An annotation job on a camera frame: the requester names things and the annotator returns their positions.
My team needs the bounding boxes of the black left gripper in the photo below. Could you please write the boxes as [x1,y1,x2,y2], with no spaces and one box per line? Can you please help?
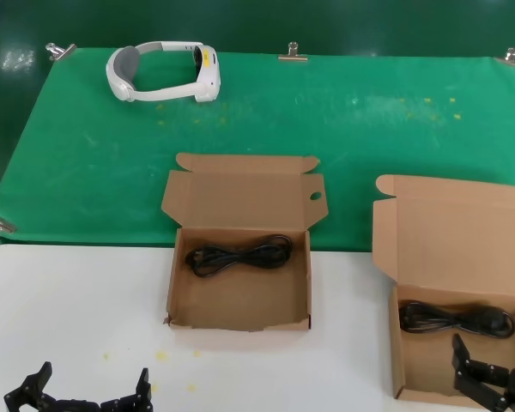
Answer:
[3,361,155,412]

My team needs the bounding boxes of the black power cable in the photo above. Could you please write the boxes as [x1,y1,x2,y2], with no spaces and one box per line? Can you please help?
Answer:
[397,299,515,340]
[185,233,294,280]

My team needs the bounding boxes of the brown cardboard box with hole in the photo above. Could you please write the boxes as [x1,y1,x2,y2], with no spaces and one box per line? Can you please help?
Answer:
[161,152,330,332]

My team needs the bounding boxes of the green table cloth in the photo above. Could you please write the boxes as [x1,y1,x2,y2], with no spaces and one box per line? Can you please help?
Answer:
[0,45,515,254]

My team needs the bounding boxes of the white VR headset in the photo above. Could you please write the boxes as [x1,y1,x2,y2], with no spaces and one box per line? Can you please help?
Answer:
[106,40,221,104]

